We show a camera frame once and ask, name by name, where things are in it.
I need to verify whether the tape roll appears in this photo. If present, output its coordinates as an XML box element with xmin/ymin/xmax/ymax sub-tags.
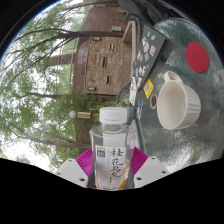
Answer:
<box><xmin>148</xmin><ymin>93</ymin><xmax>158</xmax><ymax>111</ymax></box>

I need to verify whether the forked dark-trunk tree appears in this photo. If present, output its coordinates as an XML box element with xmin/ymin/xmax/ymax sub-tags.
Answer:
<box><xmin>6</xmin><ymin>6</ymin><xmax>125</xmax><ymax>81</ymax></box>

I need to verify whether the white sticker sheet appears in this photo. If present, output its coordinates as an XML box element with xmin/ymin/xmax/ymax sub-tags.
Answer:
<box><xmin>128</xmin><ymin>76</ymin><xmax>139</xmax><ymax>107</ymax></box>

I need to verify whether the yellow square card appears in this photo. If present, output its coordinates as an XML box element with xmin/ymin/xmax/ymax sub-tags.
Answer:
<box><xmin>143</xmin><ymin>78</ymin><xmax>155</xmax><ymax>100</ymax></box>

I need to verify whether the flat round red coaster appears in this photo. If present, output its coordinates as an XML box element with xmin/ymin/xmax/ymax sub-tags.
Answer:
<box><xmin>185</xmin><ymin>41</ymin><xmax>211</xmax><ymax>74</ymax></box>

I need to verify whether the white ribbed mug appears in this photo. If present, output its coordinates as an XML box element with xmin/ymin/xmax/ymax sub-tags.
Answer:
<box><xmin>156</xmin><ymin>70</ymin><xmax>202</xmax><ymax>131</ymax></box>

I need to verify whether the globe-topped lamp post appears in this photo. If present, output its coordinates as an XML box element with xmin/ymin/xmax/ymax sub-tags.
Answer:
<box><xmin>68</xmin><ymin>110</ymin><xmax>101</xmax><ymax>121</ymax></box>

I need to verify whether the small colourful card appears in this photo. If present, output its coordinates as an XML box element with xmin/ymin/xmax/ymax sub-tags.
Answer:
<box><xmin>135</xmin><ymin>99</ymin><xmax>145</xmax><ymax>121</ymax></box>

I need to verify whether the black laptop with stickers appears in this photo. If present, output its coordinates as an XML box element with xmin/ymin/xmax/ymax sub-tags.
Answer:
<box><xmin>131</xmin><ymin>24</ymin><xmax>167</xmax><ymax>93</ymax></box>

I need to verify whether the leaning-trunk tree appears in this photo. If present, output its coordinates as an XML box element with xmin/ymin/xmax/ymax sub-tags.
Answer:
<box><xmin>0</xmin><ymin>96</ymin><xmax>98</xmax><ymax>174</ymax></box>

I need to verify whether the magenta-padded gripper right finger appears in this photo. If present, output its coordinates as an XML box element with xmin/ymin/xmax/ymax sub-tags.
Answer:
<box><xmin>129</xmin><ymin>147</ymin><xmax>171</xmax><ymax>189</ymax></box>

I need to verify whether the clear plastic bottle white cap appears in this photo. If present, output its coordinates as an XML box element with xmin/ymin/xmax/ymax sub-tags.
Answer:
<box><xmin>88</xmin><ymin>106</ymin><xmax>138</xmax><ymax>191</ymax></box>

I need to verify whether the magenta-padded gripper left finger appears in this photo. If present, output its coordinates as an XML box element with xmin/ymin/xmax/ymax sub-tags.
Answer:
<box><xmin>54</xmin><ymin>148</ymin><xmax>96</xmax><ymax>189</ymax></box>

